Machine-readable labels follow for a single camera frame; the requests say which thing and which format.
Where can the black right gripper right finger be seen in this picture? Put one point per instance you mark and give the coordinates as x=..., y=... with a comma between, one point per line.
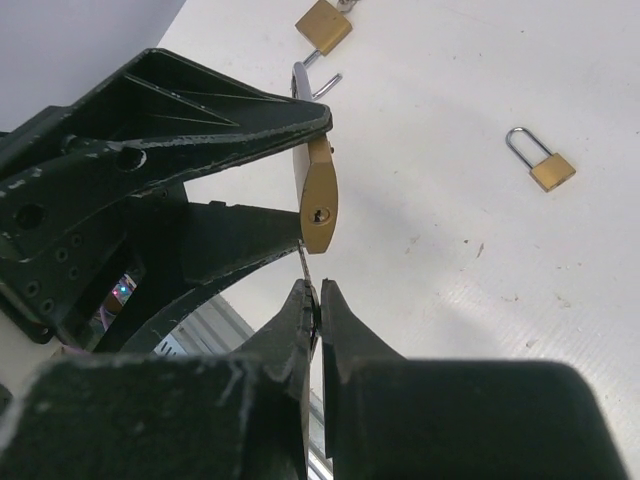
x=390, y=417

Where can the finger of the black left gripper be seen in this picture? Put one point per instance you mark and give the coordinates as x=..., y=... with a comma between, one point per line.
x=203, y=251
x=200, y=120

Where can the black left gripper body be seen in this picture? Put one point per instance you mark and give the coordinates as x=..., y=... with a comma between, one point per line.
x=86, y=257

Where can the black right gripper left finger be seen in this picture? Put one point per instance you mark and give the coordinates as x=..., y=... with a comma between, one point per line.
x=243, y=415

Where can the long-shackle brass padlock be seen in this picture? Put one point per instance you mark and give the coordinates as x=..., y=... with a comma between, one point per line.
x=317, y=193

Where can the silver key pair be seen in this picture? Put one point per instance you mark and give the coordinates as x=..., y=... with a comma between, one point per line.
x=315, y=304

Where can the large brass padlock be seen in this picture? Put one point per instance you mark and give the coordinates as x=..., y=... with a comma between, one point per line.
x=324, y=26

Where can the small brass padlock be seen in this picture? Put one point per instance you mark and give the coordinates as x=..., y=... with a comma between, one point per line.
x=549, y=173

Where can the small silver key bunch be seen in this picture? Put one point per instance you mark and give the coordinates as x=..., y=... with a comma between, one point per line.
x=346, y=6

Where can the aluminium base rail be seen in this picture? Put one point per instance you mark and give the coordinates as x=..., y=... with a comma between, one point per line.
x=216, y=328

